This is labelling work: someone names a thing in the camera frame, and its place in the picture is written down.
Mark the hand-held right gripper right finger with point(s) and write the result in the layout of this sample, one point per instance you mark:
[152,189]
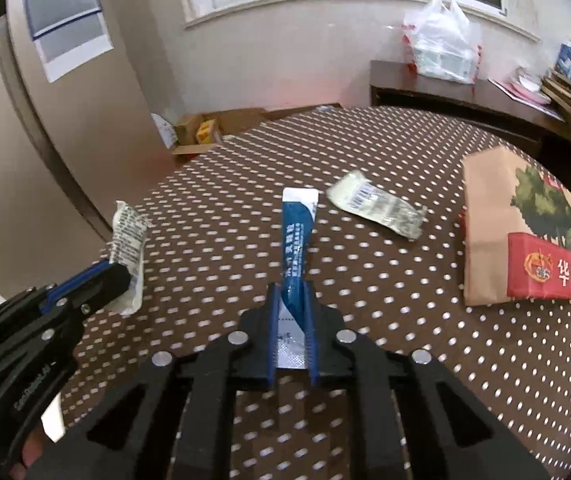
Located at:
[313,345]

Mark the brown polka dot tablecloth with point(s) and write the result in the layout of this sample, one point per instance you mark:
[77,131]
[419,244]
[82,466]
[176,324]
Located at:
[215,210]

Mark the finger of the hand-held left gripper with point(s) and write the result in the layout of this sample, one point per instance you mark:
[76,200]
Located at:
[78,277]
[108,287]

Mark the grey wall sheet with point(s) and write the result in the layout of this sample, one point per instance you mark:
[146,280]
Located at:
[73,45]
[63,7]

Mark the dark wooden cabinet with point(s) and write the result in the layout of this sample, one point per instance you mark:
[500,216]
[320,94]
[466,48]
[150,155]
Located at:
[400,87]

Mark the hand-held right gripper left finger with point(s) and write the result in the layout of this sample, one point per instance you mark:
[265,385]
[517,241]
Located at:
[271,340]

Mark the beige refrigerator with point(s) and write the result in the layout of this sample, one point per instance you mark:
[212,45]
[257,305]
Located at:
[5,170]

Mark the clear white plastic bag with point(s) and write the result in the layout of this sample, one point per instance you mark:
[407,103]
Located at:
[440,40]

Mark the silver crumpled wrapper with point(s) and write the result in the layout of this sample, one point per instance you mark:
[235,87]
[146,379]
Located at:
[370,202]

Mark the white printed wrapper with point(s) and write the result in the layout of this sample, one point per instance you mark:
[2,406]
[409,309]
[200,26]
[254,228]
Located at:
[128,230]

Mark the pink paper sheet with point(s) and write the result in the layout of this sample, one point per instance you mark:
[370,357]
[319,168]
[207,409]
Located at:
[520,91]

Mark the brown paper bag red label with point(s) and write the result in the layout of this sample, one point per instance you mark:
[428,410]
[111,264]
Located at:
[490,220]

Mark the cardboard box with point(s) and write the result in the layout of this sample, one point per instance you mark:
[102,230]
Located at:
[235,120]

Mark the person's left hand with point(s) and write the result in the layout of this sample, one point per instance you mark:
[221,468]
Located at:
[28,447]

